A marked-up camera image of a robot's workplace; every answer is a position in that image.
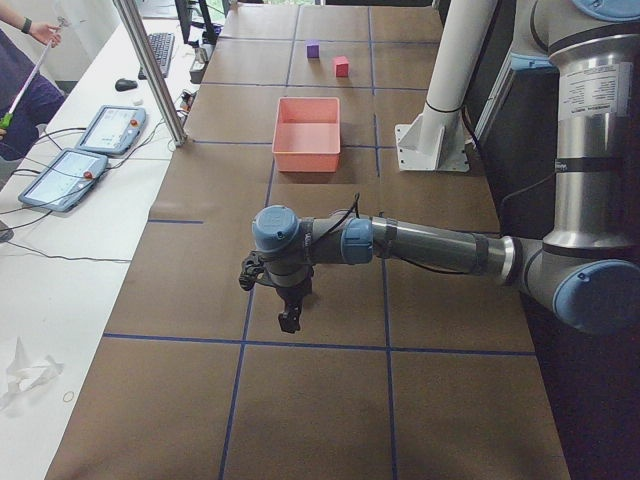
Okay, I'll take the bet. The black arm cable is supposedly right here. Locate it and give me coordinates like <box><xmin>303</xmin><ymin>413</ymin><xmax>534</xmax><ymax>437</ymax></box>
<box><xmin>319</xmin><ymin>192</ymin><xmax>363</xmax><ymax>241</ymax></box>

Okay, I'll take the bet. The black computer mouse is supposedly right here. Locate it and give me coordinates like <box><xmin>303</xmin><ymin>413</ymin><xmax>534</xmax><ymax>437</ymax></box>
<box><xmin>114</xmin><ymin>78</ymin><xmax>138</xmax><ymax>92</ymax></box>

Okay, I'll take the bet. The upper teach pendant tablet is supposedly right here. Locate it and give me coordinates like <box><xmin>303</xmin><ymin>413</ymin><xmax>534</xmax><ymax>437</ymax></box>
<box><xmin>76</xmin><ymin>105</ymin><xmax>147</xmax><ymax>155</ymax></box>

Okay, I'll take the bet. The aluminium frame post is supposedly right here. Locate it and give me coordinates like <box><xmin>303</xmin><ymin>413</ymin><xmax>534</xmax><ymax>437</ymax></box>
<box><xmin>113</xmin><ymin>0</ymin><xmax>187</xmax><ymax>148</ymax></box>

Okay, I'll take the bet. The pink plastic bin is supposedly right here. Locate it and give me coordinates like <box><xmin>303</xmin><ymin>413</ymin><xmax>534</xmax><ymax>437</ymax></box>
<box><xmin>272</xmin><ymin>97</ymin><xmax>341</xmax><ymax>173</ymax></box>

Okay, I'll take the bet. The black keyboard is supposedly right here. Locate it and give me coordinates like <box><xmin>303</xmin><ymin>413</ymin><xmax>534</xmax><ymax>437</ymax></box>
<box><xmin>148</xmin><ymin>32</ymin><xmax>175</xmax><ymax>78</ymax></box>

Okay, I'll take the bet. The red foam block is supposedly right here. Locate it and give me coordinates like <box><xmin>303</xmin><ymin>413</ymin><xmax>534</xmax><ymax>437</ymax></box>
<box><xmin>332</xmin><ymin>56</ymin><xmax>350</xmax><ymax>78</ymax></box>

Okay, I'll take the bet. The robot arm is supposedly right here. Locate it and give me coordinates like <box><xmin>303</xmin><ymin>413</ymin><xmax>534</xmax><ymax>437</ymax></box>
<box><xmin>239</xmin><ymin>1</ymin><xmax>639</xmax><ymax>334</ymax></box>

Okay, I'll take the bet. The white camera mast post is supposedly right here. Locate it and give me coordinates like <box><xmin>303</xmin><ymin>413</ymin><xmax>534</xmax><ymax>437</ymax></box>
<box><xmin>395</xmin><ymin>0</ymin><xmax>498</xmax><ymax>173</ymax></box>

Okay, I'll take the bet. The teach pendant tablet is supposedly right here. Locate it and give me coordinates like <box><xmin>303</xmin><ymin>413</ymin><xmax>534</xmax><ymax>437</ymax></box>
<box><xmin>76</xmin><ymin>105</ymin><xmax>147</xmax><ymax>155</ymax></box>
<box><xmin>18</xmin><ymin>148</ymin><xmax>108</xmax><ymax>212</ymax></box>

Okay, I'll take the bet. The crumpled white tissue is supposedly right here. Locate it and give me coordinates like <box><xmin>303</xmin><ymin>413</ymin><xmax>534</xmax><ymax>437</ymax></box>
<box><xmin>1</xmin><ymin>337</ymin><xmax>65</xmax><ymax>411</ymax></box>

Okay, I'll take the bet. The lower teach pendant tablet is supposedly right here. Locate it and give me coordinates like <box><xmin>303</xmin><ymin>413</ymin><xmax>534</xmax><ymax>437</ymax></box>
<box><xmin>18</xmin><ymin>148</ymin><xmax>108</xmax><ymax>212</ymax></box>

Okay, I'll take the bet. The purple foam block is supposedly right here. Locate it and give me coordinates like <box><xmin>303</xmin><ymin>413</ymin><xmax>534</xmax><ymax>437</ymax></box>
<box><xmin>305</xmin><ymin>40</ymin><xmax>320</xmax><ymax>59</ymax></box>

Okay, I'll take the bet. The person at desk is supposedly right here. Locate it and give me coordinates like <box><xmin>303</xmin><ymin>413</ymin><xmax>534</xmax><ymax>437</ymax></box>
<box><xmin>1</xmin><ymin>2</ymin><xmax>64</xmax><ymax>161</ymax></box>

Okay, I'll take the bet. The white stick tool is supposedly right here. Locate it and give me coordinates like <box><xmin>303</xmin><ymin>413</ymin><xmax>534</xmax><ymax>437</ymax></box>
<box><xmin>1</xmin><ymin>40</ymin><xmax>53</xmax><ymax>130</ymax></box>

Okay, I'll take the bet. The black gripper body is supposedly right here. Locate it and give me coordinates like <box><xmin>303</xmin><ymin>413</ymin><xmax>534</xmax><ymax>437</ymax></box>
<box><xmin>239</xmin><ymin>251</ymin><xmax>313</xmax><ymax>300</ymax></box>

